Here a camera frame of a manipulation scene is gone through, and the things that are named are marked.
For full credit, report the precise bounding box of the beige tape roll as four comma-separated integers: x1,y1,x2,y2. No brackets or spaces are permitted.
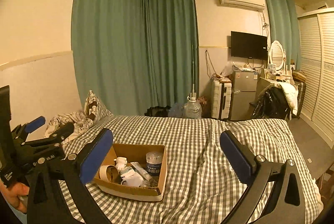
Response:
99,165,121,184

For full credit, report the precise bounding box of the floral white duvet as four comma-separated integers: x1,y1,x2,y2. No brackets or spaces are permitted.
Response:
44,109,95,145

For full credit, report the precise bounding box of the small green curtain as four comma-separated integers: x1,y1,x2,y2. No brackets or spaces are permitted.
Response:
266,0,301,70

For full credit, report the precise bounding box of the white dressing table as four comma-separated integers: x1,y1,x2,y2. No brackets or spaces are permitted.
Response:
255,77,297,99

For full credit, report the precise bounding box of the brown cardboard box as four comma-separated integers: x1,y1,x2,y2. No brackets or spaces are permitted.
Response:
93,144,167,202

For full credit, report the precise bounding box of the silver mini fridge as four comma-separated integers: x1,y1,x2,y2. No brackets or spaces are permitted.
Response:
229,71,258,121

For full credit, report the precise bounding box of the person's left hand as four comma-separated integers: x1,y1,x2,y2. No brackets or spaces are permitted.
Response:
1,182,29,213

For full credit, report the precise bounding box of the white louvered wardrobe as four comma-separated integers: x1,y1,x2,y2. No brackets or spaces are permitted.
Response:
298,8,333,148

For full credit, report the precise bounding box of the white tube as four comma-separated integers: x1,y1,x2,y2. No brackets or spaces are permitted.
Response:
130,162,154,184

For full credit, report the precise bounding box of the grey checkered bed cover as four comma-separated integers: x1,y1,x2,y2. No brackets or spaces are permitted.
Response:
65,115,320,223

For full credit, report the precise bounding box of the checkered pillow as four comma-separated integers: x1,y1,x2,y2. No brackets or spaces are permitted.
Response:
84,90,113,123

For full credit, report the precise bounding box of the white oval vanity mirror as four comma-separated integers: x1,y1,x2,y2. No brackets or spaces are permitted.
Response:
269,40,286,71

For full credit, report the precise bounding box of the large clear water jug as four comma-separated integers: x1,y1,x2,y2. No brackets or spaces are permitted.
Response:
182,96,202,119

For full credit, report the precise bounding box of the clear floss pick jar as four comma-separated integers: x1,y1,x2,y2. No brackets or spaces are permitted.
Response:
146,151,163,176

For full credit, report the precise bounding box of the white hard suitcase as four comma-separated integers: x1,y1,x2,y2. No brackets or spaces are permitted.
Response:
211,78,232,120

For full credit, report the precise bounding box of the large green curtain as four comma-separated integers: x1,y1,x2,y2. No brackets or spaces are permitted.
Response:
71,0,199,115

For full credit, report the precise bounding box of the white knit glove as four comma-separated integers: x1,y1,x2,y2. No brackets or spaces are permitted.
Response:
114,157,127,173

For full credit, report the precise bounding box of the black wall television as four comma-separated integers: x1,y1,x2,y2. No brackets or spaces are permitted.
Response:
230,31,268,60

